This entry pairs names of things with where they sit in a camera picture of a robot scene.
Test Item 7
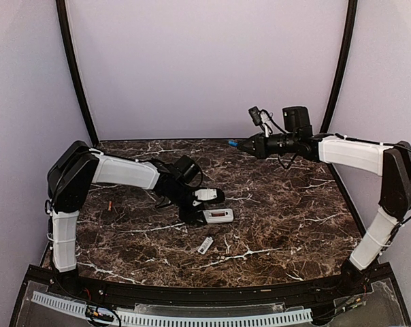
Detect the white remote control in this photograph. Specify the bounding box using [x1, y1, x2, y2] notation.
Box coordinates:
[203, 208, 234, 224]

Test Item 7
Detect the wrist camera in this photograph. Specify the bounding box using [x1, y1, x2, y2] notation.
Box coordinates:
[193, 188, 225, 206]
[248, 106, 263, 126]

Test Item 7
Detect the left camera cable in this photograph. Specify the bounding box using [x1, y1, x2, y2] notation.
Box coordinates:
[154, 163, 210, 209]

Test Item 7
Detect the white battery cover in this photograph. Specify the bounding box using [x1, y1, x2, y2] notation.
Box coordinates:
[197, 237, 214, 255]

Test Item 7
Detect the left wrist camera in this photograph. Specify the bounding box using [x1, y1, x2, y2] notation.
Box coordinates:
[193, 188, 225, 206]

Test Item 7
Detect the black front rail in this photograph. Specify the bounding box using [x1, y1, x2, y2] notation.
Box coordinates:
[24, 264, 393, 307]

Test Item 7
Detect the white slotted cable duct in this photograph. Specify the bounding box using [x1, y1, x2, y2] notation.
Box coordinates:
[31, 292, 312, 326]

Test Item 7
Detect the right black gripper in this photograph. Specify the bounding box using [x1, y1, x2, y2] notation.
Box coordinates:
[237, 131, 299, 159]

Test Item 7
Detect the right black frame post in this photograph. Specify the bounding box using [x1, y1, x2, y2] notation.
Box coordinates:
[320, 0, 358, 133]

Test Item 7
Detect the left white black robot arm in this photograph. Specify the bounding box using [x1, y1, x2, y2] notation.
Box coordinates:
[47, 141, 201, 297]

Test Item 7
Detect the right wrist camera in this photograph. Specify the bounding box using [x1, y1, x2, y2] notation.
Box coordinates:
[248, 106, 263, 126]

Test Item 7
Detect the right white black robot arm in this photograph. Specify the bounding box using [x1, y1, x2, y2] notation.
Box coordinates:
[237, 106, 411, 296]

